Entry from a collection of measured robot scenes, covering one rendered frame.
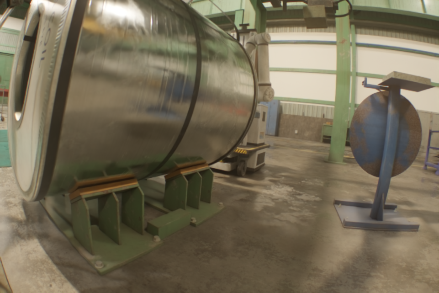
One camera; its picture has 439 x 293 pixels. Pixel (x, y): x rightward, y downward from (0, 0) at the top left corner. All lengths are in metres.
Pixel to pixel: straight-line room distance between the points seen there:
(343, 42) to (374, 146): 3.33
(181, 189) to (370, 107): 1.43
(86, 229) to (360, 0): 12.51
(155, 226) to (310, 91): 11.06
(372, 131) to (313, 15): 0.98
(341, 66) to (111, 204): 4.41
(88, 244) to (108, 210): 0.18
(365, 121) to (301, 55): 10.64
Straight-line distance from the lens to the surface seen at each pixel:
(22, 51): 1.39
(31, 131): 0.78
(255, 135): 2.74
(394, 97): 1.75
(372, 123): 1.76
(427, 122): 11.78
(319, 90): 11.66
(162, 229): 1.11
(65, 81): 0.58
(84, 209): 0.90
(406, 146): 1.90
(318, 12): 1.84
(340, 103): 4.50
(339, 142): 4.48
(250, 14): 5.52
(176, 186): 1.32
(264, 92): 2.28
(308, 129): 11.28
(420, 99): 12.55
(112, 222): 1.03
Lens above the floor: 0.61
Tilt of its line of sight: 3 degrees down
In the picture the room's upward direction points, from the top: 6 degrees clockwise
